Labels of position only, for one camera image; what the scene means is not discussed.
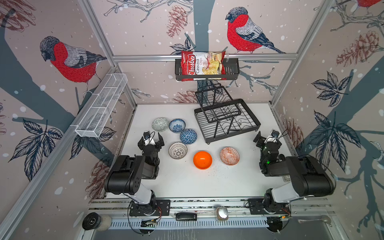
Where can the small black box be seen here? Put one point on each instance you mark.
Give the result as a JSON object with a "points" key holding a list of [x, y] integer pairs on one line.
{"points": [[184, 216]]}

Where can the orange plastic bowl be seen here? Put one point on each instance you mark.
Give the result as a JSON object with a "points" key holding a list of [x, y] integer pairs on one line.
{"points": [[202, 160]]}

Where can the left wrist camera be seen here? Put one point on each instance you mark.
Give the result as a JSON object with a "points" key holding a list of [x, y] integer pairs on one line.
{"points": [[147, 136]]}

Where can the white brown patterned bowl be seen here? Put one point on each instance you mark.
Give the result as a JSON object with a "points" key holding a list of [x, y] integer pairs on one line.
{"points": [[178, 150]]}

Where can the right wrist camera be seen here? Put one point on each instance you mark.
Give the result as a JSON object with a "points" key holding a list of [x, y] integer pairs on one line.
{"points": [[273, 136]]}

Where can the blue white rimmed bowl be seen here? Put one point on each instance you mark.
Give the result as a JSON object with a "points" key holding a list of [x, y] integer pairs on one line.
{"points": [[177, 125]]}

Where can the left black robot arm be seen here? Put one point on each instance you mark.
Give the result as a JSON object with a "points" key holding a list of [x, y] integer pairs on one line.
{"points": [[126, 174]]}

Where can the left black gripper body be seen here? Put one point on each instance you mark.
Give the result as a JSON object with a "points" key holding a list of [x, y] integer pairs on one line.
{"points": [[150, 142]]}

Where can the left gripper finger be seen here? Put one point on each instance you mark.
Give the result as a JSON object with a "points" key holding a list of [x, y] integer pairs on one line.
{"points": [[160, 142], [141, 143]]}

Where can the silver round button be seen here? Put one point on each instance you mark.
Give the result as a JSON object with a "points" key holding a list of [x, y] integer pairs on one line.
{"points": [[222, 213]]}

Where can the black round knob device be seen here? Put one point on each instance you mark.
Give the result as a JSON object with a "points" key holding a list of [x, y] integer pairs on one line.
{"points": [[94, 221]]}

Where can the metal spoon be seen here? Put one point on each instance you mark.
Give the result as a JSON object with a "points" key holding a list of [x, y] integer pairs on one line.
{"points": [[325, 219]]}

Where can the black wall shelf basket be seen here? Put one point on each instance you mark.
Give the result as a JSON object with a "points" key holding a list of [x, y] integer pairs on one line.
{"points": [[231, 67]]}

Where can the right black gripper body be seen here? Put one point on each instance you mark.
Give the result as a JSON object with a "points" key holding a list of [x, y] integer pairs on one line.
{"points": [[267, 142]]}

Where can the red white patterned bowl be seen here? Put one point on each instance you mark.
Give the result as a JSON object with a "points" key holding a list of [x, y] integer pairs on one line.
{"points": [[229, 156]]}

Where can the white wire wall basket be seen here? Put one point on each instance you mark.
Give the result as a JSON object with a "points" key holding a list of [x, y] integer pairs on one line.
{"points": [[98, 114]]}

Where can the red cassava chips bag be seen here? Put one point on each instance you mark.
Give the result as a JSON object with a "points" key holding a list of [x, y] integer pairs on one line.
{"points": [[201, 64]]}

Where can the black wire dish rack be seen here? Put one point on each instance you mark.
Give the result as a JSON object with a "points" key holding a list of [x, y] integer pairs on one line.
{"points": [[220, 116]]}

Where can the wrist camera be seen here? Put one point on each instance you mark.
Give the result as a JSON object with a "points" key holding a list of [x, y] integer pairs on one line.
{"points": [[273, 136], [147, 136]]}

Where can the grey green patterned bowl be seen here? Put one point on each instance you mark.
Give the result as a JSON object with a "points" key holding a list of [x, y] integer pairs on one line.
{"points": [[160, 124]]}

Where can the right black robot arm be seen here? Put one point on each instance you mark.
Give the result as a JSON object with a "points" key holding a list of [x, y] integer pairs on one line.
{"points": [[308, 178]]}

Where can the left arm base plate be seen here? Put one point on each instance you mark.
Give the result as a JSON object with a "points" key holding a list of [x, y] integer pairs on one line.
{"points": [[160, 207]]}

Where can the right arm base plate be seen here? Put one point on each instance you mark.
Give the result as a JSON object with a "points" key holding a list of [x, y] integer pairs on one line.
{"points": [[260, 207]]}

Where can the dark blue patterned bowl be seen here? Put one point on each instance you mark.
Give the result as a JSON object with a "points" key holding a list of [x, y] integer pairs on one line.
{"points": [[188, 136]]}

